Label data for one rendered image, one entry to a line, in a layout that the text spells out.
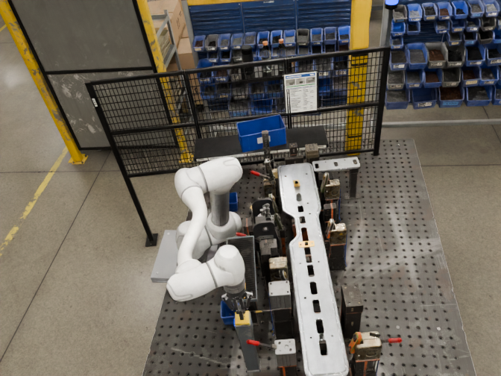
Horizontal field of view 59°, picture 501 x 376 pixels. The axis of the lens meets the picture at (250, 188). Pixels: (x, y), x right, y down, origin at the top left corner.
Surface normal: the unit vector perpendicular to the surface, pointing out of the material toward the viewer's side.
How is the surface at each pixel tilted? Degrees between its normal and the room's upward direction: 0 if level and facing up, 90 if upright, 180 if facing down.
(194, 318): 0
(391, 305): 0
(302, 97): 90
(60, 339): 0
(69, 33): 91
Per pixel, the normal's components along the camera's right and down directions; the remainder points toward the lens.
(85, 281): -0.11, -0.73
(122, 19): -0.09, 0.69
